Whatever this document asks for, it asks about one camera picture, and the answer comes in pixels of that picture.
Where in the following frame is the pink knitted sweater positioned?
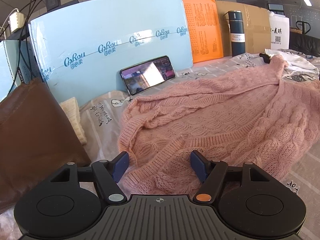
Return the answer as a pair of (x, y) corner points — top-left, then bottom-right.
(119, 56), (319, 195)

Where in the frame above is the brown leather bag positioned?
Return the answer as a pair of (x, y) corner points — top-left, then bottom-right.
(1, 79), (91, 212)

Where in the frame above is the cream knitted cloth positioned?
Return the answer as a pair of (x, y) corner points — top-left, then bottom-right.
(60, 97), (87, 145)

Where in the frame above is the white garment pile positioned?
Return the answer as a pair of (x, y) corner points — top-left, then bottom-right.
(265, 49), (319, 76)

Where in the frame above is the black garment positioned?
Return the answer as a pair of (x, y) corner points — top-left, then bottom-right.
(259, 53), (271, 64)

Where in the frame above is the smartphone with lit screen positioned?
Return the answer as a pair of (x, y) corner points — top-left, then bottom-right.
(120, 56), (176, 95)

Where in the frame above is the large light blue box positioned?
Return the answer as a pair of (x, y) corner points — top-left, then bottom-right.
(29, 0), (193, 105)

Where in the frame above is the dark teal thermos bottle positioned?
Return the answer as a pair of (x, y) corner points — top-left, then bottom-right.
(226, 10), (246, 57)

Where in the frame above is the white printed bag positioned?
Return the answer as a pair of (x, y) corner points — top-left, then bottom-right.
(269, 12), (290, 50)

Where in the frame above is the brown cardboard box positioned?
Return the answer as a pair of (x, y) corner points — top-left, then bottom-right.
(216, 1), (271, 56)

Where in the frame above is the white power strip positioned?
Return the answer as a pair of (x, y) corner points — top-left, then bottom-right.
(9, 8), (25, 33)

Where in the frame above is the orange printed board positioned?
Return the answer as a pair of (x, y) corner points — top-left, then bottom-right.
(183, 0), (223, 63)

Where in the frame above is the black cable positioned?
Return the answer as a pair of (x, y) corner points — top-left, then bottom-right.
(0, 0), (68, 81)

